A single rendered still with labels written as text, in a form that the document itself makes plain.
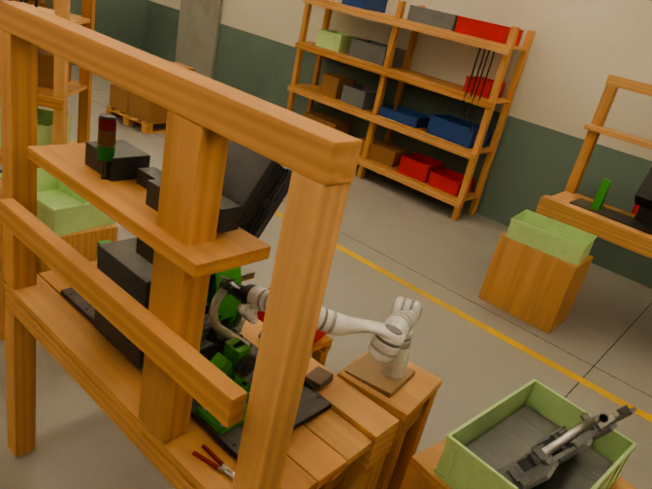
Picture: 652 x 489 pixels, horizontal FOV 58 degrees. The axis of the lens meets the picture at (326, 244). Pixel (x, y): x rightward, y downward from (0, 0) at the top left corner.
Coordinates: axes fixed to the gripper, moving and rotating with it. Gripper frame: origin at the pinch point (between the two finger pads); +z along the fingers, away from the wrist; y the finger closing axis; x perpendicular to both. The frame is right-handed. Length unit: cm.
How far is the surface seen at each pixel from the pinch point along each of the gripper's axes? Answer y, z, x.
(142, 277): 17.9, 16.5, 11.6
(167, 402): 5.4, -11.4, 40.2
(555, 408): -107, -80, -31
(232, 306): -14.1, 8.2, 0.8
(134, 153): 45, 18, -17
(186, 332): 19.3, -18.2, 22.4
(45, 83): 3, 264, -98
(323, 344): -73, 10, -14
